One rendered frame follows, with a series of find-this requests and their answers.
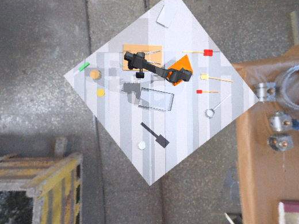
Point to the white rectangular block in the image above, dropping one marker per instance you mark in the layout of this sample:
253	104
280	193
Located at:
166	16

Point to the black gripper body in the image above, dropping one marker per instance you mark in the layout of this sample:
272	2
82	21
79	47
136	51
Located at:
141	73

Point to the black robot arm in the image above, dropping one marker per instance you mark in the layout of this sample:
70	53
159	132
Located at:
137	62

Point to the white short cylinder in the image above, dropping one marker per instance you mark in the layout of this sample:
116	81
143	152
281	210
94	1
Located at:
141	144

